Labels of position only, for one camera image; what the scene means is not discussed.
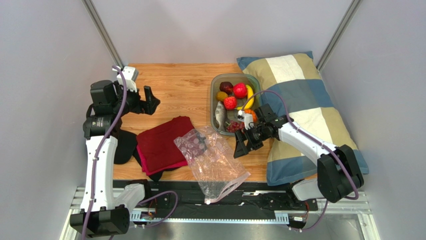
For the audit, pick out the aluminium frame rail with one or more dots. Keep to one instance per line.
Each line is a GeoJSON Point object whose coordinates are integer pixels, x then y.
{"type": "Point", "coordinates": [254, 211]}

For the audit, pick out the left aluminium corner post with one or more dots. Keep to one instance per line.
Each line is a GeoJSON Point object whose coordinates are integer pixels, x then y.
{"type": "Point", "coordinates": [97, 20]}

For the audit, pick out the plaid pillow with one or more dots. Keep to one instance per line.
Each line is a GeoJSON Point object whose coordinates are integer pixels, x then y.
{"type": "Point", "coordinates": [293, 85]}

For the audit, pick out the dark red plum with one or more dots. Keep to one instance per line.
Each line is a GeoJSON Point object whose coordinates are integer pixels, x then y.
{"type": "Point", "coordinates": [226, 87]}

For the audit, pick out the dark red folded cloth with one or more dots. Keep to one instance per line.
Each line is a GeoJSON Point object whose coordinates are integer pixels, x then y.
{"type": "Point", "coordinates": [157, 144]}

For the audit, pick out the red strawberry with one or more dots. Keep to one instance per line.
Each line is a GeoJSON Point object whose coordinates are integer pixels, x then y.
{"type": "Point", "coordinates": [230, 103]}

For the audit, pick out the black baseball cap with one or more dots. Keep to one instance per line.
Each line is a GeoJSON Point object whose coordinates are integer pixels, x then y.
{"type": "Point", "coordinates": [127, 143]}

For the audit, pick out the aluminium corner post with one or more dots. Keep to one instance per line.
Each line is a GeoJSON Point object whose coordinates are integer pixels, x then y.
{"type": "Point", "coordinates": [97, 20]}
{"type": "Point", "coordinates": [338, 33]}

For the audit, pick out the red apple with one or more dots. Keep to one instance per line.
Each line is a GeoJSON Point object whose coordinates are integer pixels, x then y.
{"type": "Point", "coordinates": [240, 90]}

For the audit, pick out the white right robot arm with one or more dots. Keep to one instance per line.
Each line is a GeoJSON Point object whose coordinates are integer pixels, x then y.
{"type": "Point", "coordinates": [338, 172]}

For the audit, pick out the clear zip top bag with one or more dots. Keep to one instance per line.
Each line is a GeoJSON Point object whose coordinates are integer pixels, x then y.
{"type": "Point", "coordinates": [210, 158]}

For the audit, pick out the clear plastic food tray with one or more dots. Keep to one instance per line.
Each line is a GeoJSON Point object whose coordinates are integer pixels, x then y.
{"type": "Point", "coordinates": [234, 78]}

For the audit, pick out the right aluminium corner post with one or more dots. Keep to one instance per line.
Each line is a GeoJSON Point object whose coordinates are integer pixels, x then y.
{"type": "Point", "coordinates": [338, 33]}

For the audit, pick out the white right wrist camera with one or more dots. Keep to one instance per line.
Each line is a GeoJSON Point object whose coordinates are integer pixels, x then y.
{"type": "Point", "coordinates": [246, 118]}

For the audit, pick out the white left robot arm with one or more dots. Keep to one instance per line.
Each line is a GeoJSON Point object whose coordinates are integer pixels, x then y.
{"type": "Point", "coordinates": [100, 213]}

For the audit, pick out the red grape bunch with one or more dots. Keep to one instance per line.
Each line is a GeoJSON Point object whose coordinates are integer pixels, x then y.
{"type": "Point", "coordinates": [233, 126]}

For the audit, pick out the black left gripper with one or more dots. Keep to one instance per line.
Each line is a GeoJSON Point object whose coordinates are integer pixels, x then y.
{"type": "Point", "coordinates": [151, 102]}

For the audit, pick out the brown yellow round fruit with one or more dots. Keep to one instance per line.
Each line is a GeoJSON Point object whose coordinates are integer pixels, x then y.
{"type": "Point", "coordinates": [220, 96]}

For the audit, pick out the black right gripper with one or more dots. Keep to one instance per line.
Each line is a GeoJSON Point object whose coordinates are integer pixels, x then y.
{"type": "Point", "coordinates": [252, 137]}

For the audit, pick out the grey toy fish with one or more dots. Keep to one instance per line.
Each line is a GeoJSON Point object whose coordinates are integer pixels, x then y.
{"type": "Point", "coordinates": [221, 116]}

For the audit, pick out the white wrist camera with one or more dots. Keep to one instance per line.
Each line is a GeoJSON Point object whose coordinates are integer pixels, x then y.
{"type": "Point", "coordinates": [130, 76]}
{"type": "Point", "coordinates": [246, 118]}

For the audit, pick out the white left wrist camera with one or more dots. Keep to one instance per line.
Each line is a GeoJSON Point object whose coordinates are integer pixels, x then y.
{"type": "Point", "coordinates": [130, 76]}

